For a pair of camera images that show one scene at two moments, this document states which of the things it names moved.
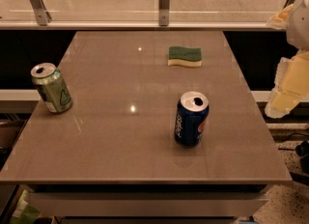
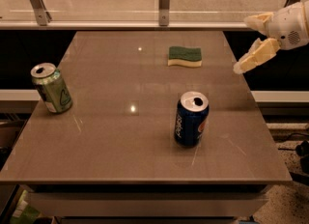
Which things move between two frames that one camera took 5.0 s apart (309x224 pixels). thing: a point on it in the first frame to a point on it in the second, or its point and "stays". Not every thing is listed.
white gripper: (299, 28) to (287, 28)
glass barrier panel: (133, 2) stays
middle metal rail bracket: (164, 0) stays
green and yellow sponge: (184, 56) stays
